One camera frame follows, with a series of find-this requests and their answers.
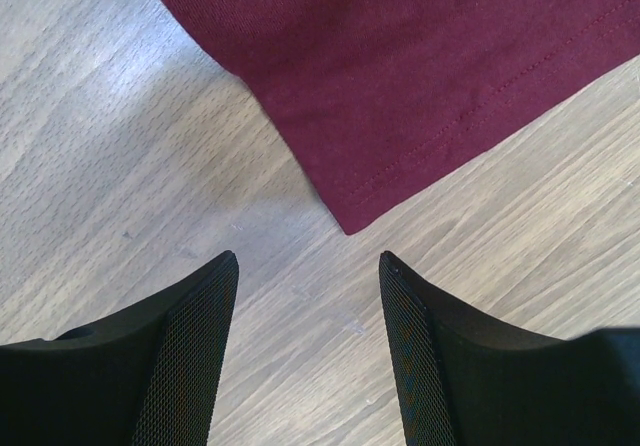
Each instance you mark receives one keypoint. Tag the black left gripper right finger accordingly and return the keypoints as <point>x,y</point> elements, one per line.
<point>464,377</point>

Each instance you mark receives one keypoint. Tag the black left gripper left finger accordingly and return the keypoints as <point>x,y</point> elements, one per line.
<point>145,375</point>

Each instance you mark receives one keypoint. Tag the maroon t shirt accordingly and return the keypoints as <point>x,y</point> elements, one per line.
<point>379,99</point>

